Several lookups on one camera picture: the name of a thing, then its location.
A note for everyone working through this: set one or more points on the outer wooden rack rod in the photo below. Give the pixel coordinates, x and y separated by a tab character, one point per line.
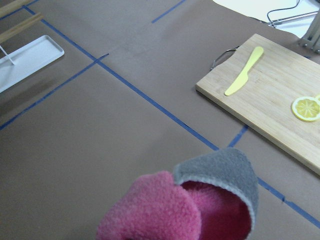
13	6

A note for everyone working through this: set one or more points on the lemon slice near knife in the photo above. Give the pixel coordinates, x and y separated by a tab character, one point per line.
306	108

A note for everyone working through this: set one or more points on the white rack base tray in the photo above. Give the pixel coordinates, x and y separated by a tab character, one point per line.
28	59

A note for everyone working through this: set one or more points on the bamboo cutting board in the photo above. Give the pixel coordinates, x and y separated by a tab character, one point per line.
264	103

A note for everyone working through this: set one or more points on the metal cutting board handle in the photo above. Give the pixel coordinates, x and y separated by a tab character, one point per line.
223	57

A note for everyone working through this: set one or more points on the pink and grey cloth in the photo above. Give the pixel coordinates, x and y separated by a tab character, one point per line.
209	197

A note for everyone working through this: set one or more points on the white rack upright bracket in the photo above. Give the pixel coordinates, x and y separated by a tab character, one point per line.
7	55

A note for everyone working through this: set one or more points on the aluminium frame post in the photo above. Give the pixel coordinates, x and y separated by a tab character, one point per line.
311	39

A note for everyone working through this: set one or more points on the yellow plastic knife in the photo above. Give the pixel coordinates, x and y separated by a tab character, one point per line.
242	77

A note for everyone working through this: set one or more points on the inner wooden rack rod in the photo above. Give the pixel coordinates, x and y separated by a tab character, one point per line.
6	35

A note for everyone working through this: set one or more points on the wooden rack rod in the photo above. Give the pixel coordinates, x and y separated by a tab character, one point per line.
13	6
6	35

